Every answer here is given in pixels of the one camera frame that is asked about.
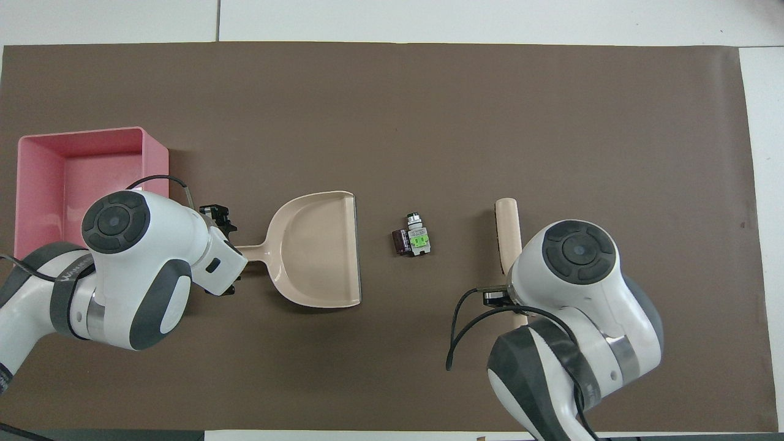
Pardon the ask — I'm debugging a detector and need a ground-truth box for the pink plastic bin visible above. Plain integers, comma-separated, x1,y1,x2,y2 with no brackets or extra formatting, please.
13,126,170,262

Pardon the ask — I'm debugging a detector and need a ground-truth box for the beige plastic dustpan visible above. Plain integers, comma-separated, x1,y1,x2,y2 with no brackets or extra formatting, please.
235,190,363,309

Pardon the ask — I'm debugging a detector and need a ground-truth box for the beige hand brush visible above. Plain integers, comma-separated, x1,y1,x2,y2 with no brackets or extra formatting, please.
494,197,529,329

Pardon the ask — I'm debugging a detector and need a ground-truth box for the black cable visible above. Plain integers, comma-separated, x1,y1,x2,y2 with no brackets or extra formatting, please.
445,286,601,441
0,175,196,284

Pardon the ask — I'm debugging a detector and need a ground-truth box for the push-button switch with green block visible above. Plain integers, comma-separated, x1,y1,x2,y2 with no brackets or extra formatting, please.
405,212,432,257

